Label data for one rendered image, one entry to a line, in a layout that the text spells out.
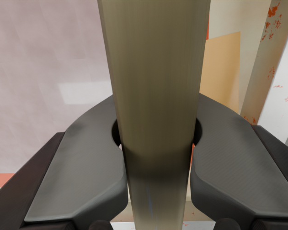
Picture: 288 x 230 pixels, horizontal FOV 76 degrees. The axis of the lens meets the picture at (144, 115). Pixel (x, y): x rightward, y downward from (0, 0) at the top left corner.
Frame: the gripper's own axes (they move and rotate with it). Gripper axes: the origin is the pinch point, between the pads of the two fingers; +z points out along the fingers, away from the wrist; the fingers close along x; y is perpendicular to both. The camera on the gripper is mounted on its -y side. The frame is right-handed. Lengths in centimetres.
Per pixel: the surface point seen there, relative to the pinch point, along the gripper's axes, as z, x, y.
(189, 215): 6.0, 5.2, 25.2
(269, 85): 5.0, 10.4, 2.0
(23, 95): 8.4, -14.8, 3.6
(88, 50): 8.4, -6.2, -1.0
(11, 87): 8.4, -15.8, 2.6
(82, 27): 8.3, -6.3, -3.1
